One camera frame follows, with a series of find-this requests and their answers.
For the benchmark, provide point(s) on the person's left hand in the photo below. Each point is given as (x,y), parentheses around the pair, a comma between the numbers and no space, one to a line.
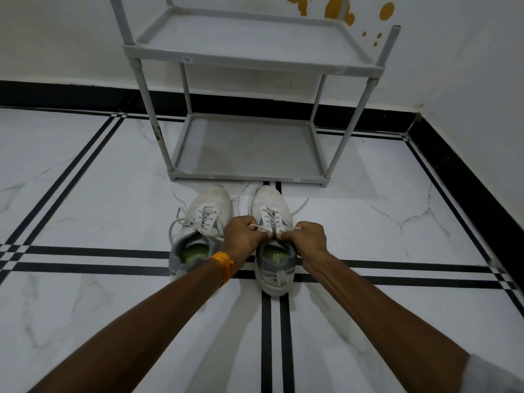
(239,239)

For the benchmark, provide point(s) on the person's right hand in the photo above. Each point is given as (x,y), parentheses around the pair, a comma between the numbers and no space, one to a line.
(309,239)

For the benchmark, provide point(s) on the person's left fingers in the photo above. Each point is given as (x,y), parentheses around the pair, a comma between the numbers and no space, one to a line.
(257,229)

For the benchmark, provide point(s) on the person's right fingers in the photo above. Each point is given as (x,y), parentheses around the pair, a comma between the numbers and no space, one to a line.
(290,233)

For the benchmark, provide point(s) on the white sneaker with grey collar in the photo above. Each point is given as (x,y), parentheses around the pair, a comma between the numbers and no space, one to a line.
(272,278)
(204,212)

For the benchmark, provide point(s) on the person's right forearm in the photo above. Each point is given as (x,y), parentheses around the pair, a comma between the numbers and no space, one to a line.
(376,319)

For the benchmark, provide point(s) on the person's left forearm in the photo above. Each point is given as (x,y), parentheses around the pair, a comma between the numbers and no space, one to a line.
(135,323)

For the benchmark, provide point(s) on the orange thread wristband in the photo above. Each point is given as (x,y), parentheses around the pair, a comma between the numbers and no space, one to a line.
(224,266)

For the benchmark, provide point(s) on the grey plastic shoe rack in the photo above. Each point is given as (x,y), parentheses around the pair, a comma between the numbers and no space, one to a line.
(249,40)

